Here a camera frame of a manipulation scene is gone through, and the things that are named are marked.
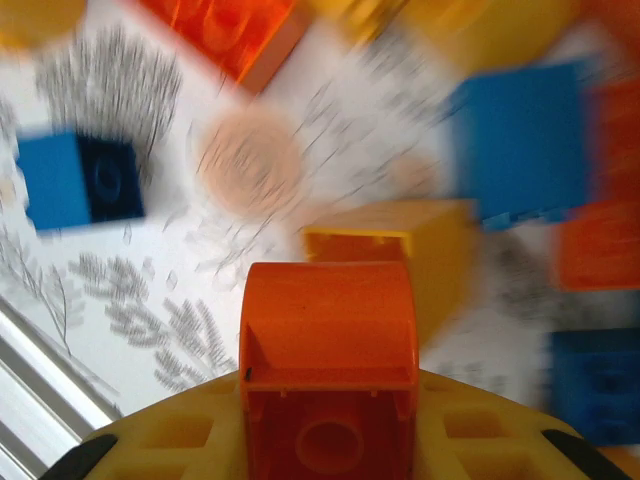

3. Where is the tall blue lego brick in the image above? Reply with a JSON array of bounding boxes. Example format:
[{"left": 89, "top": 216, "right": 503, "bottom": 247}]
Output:
[{"left": 447, "top": 62, "right": 594, "bottom": 232}]

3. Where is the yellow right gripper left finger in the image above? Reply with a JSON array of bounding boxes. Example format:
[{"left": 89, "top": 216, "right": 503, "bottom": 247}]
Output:
[{"left": 82, "top": 372, "right": 246, "bottom": 480}]

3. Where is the orange curved lego brick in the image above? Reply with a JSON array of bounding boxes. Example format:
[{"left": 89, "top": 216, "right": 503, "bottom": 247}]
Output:
[{"left": 238, "top": 260, "right": 420, "bottom": 480}]

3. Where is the orange two-by-four lego brick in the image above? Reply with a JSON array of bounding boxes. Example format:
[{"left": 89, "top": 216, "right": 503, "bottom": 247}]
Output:
[{"left": 134, "top": 0, "right": 314, "bottom": 96}]

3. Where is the aluminium mounting rail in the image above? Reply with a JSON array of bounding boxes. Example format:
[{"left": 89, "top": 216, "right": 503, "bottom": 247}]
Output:
[{"left": 0, "top": 294, "right": 124, "bottom": 469}]

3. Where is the yellow lego brick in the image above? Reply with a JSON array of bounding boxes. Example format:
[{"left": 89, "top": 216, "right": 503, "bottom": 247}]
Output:
[
  {"left": 0, "top": 0, "right": 89, "bottom": 51},
  {"left": 302, "top": 198, "right": 481, "bottom": 351},
  {"left": 399, "top": 0, "right": 584, "bottom": 76},
  {"left": 312, "top": 0, "right": 401, "bottom": 46}
]

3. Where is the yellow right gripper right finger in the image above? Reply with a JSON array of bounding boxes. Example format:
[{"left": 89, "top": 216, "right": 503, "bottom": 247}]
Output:
[{"left": 414, "top": 369, "right": 591, "bottom": 480}]

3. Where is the small blue lego brick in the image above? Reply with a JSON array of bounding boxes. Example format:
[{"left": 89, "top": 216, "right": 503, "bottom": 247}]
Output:
[
  {"left": 547, "top": 327, "right": 640, "bottom": 449},
  {"left": 14, "top": 130, "right": 147, "bottom": 232}
]

